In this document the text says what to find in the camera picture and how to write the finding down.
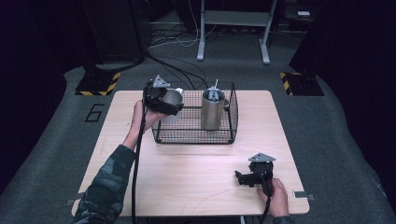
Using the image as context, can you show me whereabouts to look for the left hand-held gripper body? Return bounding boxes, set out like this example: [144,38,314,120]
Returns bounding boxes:
[143,75,171,112]

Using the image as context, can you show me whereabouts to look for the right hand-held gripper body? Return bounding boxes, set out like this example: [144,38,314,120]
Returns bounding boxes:
[247,152,276,188]

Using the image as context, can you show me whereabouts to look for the steel mug with handle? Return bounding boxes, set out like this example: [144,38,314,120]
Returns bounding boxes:
[161,87,185,125]

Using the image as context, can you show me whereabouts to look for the black wire mesh basket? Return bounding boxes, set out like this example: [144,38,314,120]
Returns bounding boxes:
[150,81,239,145]

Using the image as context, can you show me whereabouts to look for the steel canister with plunger lid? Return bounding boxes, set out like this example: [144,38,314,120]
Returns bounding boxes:
[200,78,226,132]

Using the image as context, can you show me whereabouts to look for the person's right hand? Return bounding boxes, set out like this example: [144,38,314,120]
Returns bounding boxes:
[256,177,290,218]

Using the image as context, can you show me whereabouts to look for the person's left hand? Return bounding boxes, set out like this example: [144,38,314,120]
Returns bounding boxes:
[122,100,167,149]

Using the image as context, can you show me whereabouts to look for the grey tape strip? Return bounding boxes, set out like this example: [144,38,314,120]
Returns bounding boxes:
[292,189,316,201]
[64,191,86,207]

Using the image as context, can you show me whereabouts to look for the black yellow striped stand base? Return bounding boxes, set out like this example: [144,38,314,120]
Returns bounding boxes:
[279,72,325,97]
[75,72,121,97]

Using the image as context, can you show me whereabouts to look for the dark cabinet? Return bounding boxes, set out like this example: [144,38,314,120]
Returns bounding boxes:
[78,0,148,63]

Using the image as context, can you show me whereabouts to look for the right hand-held gripper cable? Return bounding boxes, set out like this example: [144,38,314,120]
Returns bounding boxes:
[257,162,275,224]

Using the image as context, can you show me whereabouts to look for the hand-held gripper cable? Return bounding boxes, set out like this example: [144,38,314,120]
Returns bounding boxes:
[257,162,275,224]
[130,92,149,224]

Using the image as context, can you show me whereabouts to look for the black floor cables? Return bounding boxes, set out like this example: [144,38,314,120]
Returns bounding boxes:
[145,50,209,91]

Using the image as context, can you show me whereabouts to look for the left hand-held gripper cable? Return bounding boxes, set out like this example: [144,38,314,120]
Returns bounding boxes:
[130,92,149,224]

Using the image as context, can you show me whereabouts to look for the white floor cable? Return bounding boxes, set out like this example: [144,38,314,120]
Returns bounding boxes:
[148,0,219,49]

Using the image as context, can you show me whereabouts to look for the white metal stand frame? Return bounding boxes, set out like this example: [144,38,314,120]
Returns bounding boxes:
[196,0,278,65]

